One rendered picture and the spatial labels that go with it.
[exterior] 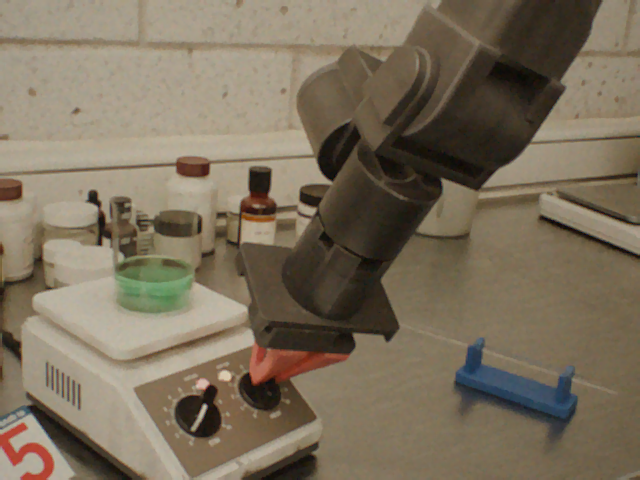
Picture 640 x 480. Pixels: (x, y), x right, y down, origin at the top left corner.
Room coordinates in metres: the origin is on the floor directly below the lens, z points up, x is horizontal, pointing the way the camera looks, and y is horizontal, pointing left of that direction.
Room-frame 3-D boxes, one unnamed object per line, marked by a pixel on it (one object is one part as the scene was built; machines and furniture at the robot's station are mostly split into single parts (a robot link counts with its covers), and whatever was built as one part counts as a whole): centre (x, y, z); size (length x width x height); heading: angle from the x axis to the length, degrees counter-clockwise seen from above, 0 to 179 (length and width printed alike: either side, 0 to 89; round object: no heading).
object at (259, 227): (0.96, 0.07, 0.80); 0.04 x 0.04 x 0.11
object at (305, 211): (1.03, -0.01, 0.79); 0.07 x 0.07 x 0.07
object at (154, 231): (0.59, 0.12, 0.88); 0.07 x 0.06 x 0.08; 131
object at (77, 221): (0.88, 0.27, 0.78); 0.06 x 0.06 x 0.07
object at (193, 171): (0.98, 0.15, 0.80); 0.06 x 0.06 x 0.11
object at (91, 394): (0.58, 0.11, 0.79); 0.22 x 0.13 x 0.08; 48
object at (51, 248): (0.83, 0.26, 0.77); 0.04 x 0.04 x 0.04
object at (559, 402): (0.67, -0.18, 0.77); 0.10 x 0.03 x 0.04; 59
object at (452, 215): (1.14, -0.16, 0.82); 0.18 x 0.13 x 0.15; 176
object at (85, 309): (0.59, 0.13, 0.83); 0.12 x 0.12 x 0.01; 48
